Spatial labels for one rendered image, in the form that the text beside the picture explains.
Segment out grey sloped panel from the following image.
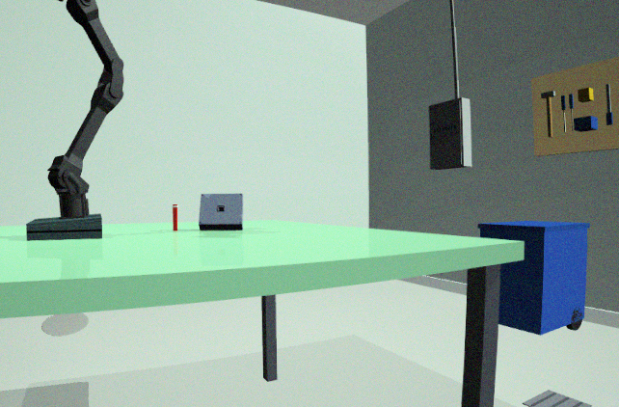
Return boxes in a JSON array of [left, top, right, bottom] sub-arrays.
[[199, 194, 243, 231]]

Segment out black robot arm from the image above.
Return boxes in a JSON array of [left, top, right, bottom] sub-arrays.
[[47, 0, 124, 220]]

